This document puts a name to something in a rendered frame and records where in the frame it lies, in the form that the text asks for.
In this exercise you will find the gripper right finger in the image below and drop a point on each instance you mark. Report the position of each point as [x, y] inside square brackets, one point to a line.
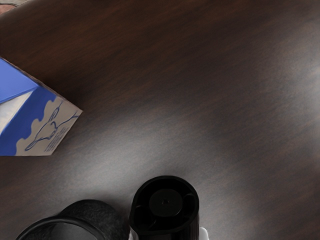
[203, 234]

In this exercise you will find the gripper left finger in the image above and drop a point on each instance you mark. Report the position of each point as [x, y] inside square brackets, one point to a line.
[133, 235]

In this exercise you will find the black mesh pen holder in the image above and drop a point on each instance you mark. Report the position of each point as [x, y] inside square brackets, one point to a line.
[82, 222]

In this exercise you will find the blue and white carton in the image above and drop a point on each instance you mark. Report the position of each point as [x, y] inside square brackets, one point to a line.
[30, 117]

